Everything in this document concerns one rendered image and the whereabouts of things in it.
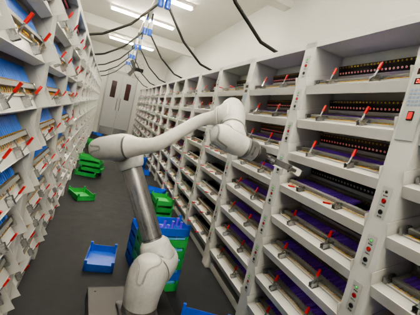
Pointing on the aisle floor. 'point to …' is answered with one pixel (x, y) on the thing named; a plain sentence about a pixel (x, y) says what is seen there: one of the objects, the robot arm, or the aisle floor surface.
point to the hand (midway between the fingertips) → (289, 169)
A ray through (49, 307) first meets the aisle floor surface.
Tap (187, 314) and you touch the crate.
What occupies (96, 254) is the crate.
